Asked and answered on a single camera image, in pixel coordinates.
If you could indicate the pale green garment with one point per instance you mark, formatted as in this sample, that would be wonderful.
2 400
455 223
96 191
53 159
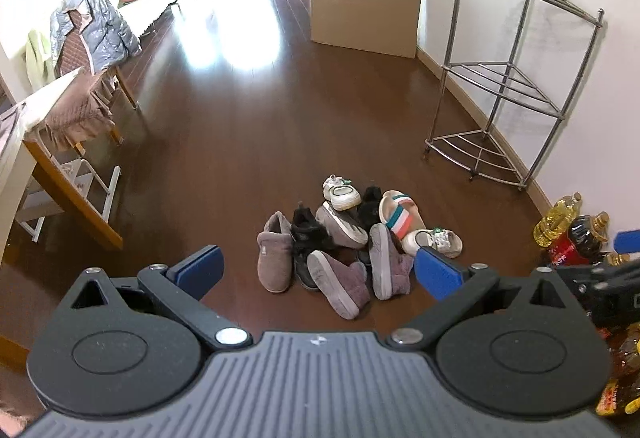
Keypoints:
37 60

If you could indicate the white green sneaker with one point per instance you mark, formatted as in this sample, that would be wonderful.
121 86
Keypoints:
341 194
434 242

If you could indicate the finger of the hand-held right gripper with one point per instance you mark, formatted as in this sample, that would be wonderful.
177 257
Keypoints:
628 243
600 277

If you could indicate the cardboard box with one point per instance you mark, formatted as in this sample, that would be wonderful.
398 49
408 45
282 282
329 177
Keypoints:
365 2

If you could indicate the chair with pink cover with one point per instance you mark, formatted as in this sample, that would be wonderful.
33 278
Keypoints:
75 112

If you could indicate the purple fuzzy boot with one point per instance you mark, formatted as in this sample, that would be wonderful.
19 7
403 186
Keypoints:
336 288
389 268

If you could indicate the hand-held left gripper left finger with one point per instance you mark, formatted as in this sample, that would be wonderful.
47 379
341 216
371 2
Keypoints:
197 270

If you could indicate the metal corner rack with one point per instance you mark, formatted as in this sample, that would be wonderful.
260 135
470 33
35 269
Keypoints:
500 85

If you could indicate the dark red-label bottle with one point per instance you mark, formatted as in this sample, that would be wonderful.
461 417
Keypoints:
580 240

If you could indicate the striped slide sandal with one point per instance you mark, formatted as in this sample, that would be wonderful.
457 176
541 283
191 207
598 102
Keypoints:
400 218

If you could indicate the white step stool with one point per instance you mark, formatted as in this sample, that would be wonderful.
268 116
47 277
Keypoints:
75 178

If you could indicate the yellow red-label bottle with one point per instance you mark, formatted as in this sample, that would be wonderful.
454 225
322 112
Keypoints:
620 388

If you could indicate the wooden dining table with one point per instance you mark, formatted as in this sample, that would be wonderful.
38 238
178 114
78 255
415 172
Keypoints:
45 178

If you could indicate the black sneaker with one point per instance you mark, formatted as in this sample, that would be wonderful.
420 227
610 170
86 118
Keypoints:
309 238
371 210

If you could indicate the taupe fuzzy slipper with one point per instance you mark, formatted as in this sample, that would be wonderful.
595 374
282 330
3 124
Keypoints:
275 258
342 227

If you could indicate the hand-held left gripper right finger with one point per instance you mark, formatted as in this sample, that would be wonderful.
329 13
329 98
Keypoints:
437 273

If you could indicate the white sofa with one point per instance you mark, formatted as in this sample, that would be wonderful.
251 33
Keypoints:
145 7

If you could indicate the silver puffer jacket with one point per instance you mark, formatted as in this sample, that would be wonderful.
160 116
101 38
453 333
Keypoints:
102 35

